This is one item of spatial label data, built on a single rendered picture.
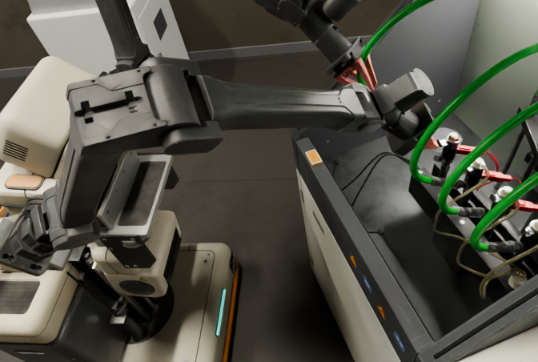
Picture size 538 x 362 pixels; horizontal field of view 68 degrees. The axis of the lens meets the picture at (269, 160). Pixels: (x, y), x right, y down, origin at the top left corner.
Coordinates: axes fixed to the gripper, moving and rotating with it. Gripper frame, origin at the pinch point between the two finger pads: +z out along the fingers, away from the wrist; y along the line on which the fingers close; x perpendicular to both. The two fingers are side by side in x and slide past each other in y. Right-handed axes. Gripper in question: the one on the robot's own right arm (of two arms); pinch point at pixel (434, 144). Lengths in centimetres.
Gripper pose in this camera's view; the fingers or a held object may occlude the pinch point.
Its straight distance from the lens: 92.4
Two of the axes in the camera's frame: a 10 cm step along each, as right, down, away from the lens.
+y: 5.9, -5.8, -5.6
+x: -0.7, -7.3, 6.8
